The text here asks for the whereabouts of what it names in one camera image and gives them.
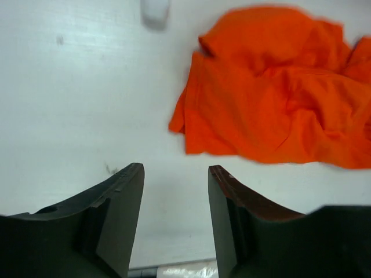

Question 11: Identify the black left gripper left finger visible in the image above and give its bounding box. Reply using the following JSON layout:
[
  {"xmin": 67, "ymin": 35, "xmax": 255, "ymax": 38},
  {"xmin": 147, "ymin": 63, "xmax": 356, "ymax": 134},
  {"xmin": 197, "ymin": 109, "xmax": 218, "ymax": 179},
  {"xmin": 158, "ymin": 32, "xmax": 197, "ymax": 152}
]
[{"xmin": 1, "ymin": 163, "xmax": 144, "ymax": 277}]

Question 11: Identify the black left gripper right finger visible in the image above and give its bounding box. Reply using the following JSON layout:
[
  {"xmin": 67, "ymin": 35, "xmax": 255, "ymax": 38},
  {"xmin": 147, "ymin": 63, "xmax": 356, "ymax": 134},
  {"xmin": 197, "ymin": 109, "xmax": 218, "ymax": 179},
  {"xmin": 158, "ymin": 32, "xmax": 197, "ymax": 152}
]
[{"xmin": 208, "ymin": 165, "xmax": 370, "ymax": 277}]

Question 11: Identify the orange t shirt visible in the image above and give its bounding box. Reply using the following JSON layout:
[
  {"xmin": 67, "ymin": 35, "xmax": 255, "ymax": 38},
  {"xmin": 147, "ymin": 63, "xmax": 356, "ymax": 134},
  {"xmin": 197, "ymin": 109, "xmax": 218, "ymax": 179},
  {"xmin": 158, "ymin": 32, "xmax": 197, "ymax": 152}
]
[{"xmin": 169, "ymin": 5, "xmax": 370, "ymax": 169}]

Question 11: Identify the white metal clothes rack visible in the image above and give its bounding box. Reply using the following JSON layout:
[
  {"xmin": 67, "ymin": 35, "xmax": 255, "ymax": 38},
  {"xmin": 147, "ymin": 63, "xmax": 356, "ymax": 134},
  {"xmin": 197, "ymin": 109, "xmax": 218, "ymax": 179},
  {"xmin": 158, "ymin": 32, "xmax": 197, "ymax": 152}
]
[{"xmin": 140, "ymin": 0, "xmax": 170, "ymax": 31}]

